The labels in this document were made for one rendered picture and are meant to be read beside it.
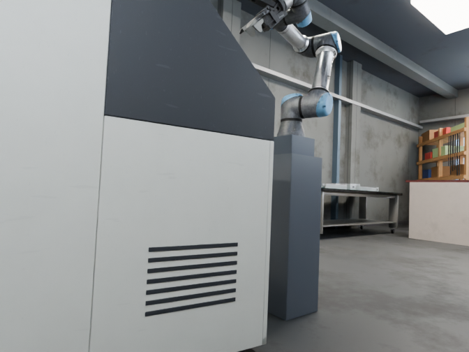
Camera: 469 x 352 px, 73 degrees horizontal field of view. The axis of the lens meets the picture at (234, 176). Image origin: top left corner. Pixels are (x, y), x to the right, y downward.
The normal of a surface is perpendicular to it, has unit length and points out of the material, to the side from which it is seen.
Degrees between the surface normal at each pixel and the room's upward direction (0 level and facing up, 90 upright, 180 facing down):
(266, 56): 90
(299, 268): 90
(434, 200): 90
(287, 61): 90
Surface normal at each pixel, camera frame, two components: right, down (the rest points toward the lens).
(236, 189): 0.53, -0.02
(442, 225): -0.79, -0.07
